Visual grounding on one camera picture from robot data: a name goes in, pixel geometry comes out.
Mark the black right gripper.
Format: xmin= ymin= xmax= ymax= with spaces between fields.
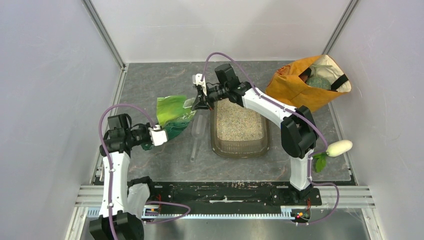
xmin=191 ymin=84 xmax=228 ymax=111

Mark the clear plastic scoop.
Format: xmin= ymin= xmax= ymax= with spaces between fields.
xmin=190 ymin=111 xmax=207 ymax=162

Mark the green cat litter bag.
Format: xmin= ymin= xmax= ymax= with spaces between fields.
xmin=156 ymin=95 xmax=196 ymax=142

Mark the brown translucent litter box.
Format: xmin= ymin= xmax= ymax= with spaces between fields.
xmin=210 ymin=99 xmax=271 ymax=158

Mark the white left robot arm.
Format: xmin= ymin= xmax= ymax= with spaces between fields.
xmin=89 ymin=113 xmax=157 ymax=240

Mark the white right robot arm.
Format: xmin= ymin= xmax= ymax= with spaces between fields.
xmin=191 ymin=63 xmax=318 ymax=205

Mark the orange paper tote bag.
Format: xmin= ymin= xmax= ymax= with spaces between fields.
xmin=265 ymin=54 xmax=352 ymax=112

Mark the green knitted ball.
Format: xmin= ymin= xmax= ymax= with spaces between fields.
xmin=305 ymin=75 xmax=332 ymax=90

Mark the white toy radish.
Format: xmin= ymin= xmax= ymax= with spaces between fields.
xmin=313 ymin=140 xmax=353 ymax=173

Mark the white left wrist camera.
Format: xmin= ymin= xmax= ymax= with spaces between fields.
xmin=148 ymin=124 xmax=169 ymax=147

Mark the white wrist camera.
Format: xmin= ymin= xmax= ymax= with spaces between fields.
xmin=148 ymin=124 xmax=169 ymax=147
xmin=193 ymin=73 xmax=207 ymax=96

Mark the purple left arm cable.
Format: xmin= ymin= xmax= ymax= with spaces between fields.
xmin=98 ymin=103 xmax=192 ymax=240

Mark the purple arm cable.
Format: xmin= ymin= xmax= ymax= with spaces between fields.
xmin=200 ymin=52 xmax=341 ymax=225
xmin=98 ymin=103 xmax=192 ymax=240

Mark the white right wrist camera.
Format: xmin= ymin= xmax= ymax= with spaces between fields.
xmin=193 ymin=73 xmax=207 ymax=96

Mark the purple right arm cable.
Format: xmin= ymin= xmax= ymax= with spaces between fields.
xmin=200 ymin=52 xmax=341 ymax=225

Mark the white toothed cable strip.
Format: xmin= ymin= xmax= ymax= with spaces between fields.
xmin=86 ymin=205 xmax=293 ymax=220

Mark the aluminium front frame rail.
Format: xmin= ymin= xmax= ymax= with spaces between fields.
xmin=75 ymin=185 xmax=376 ymax=209

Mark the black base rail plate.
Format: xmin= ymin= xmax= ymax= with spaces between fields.
xmin=93 ymin=180 xmax=357 ymax=216

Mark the aluminium frame post left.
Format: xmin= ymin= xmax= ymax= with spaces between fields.
xmin=81 ymin=0 xmax=126 ymax=70

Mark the aluminium frame post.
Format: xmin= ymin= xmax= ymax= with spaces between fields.
xmin=321 ymin=0 xmax=359 ymax=55
xmin=81 ymin=0 xmax=126 ymax=70

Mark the aluminium frame post right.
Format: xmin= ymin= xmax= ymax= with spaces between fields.
xmin=321 ymin=0 xmax=359 ymax=55

